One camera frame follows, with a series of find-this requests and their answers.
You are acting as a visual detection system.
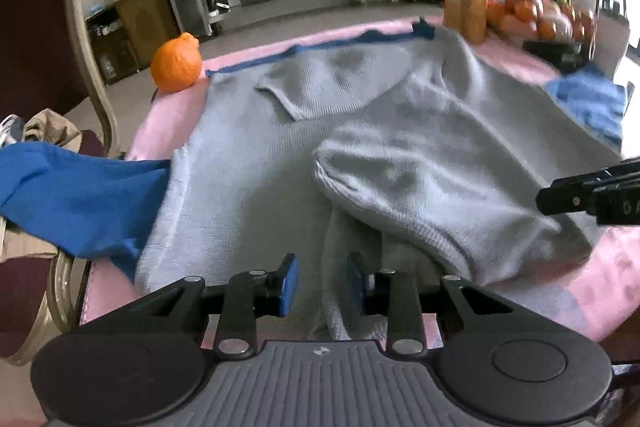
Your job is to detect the bumpy orange citrus fruit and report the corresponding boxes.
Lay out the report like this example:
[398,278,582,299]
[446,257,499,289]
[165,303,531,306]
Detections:
[150,32,204,92]

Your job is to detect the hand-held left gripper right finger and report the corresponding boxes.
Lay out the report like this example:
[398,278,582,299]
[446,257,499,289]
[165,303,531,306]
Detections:
[346,251,517,358]

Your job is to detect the beige garment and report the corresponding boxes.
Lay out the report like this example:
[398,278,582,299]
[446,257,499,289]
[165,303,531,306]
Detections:
[0,108,83,264]

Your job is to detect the small orange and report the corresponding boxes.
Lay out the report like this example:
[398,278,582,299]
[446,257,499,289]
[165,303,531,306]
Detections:
[486,0,507,30]

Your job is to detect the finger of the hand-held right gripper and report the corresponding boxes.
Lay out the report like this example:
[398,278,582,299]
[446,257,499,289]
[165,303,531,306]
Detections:
[535,174,601,215]

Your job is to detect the white foam-netted fruit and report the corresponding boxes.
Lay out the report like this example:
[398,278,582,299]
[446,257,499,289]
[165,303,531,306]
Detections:
[542,2,573,35]

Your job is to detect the white and light blue garment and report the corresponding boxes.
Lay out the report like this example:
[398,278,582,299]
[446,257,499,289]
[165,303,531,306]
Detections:
[0,114,25,148]

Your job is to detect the pink printed towel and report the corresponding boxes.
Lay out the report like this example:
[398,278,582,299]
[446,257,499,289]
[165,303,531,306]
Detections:
[80,18,640,348]

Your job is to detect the dark metal fruit tray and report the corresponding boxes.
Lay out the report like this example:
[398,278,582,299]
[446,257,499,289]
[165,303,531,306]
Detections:
[520,34,593,74]

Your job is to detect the grey and blue sweater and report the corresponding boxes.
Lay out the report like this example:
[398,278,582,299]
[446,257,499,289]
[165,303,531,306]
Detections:
[0,18,627,343]

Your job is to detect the red apple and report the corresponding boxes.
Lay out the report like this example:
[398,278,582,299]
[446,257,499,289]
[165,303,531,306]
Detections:
[504,0,545,22]

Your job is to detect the wooden cabinet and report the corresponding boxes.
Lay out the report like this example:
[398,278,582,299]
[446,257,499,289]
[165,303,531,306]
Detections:
[85,0,181,85]

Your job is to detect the maroon chair with gold frame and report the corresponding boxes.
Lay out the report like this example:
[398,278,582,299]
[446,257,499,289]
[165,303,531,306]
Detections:
[0,0,123,365]

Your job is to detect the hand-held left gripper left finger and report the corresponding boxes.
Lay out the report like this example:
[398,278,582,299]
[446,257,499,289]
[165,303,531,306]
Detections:
[132,253,301,359]

